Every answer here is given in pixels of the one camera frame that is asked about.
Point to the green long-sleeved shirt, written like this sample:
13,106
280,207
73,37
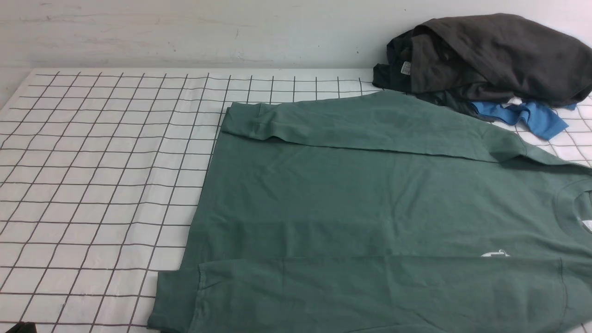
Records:
380,214

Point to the dark grey garment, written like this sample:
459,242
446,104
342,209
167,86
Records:
499,56

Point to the white grid tablecloth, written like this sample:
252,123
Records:
101,175

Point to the black garment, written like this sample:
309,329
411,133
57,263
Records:
395,75

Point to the blue garment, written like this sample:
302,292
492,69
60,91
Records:
540,119

